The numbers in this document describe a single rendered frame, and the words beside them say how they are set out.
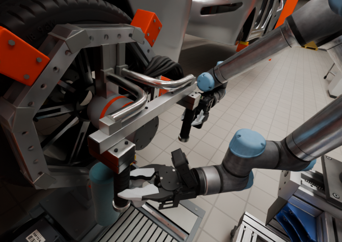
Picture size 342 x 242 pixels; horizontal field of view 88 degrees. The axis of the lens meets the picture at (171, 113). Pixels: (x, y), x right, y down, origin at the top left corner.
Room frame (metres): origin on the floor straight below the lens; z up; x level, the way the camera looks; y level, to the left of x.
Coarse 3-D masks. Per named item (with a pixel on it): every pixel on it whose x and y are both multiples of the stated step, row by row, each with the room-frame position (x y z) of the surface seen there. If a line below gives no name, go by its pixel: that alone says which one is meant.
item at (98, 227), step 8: (32, 208) 0.46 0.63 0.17; (40, 208) 0.48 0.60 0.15; (32, 216) 0.43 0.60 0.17; (40, 216) 0.43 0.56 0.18; (48, 216) 0.44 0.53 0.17; (56, 224) 0.42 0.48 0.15; (96, 224) 0.45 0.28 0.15; (64, 232) 0.39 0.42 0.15; (88, 232) 0.41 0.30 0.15; (96, 232) 0.41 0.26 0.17; (72, 240) 0.36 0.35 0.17; (80, 240) 0.37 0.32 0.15; (88, 240) 0.37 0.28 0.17; (96, 240) 0.40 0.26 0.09
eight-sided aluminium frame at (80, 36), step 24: (72, 24) 0.45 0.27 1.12; (96, 24) 0.51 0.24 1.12; (120, 24) 0.58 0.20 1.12; (48, 48) 0.38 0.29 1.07; (72, 48) 0.39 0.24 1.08; (144, 48) 0.62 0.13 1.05; (48, 72) 0.34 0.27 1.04; (24, 96) 0.29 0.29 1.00; (0, 120) 0.28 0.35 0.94; (24, 120) 0.28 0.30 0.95; (24, 144) 0.27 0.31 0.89; (24, 168) 0.28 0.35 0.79; (48, 168) 0.32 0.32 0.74; (72, 168) 0.38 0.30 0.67
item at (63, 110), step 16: (128, 48) 0.67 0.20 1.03; (80, 64) 0.51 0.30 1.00; (128, 64) 0.71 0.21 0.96; (80, 80) 0.52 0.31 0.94; (64, 96) 0.50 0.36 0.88; (128, 96) 0.71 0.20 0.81; (48, 112) 0.41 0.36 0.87; (64, 112) 0.45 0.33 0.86; (64, 128) 0.44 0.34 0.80; (80, 128) 0.49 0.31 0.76; (96, 128) 0.56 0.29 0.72; (48, 144) 0.39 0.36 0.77; (64, 144) 0.52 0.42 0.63; (80, 144) 0.48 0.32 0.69; (48, 160) 0.37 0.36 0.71; (64, 160) 0.42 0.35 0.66; (80, 160) 0.45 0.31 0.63
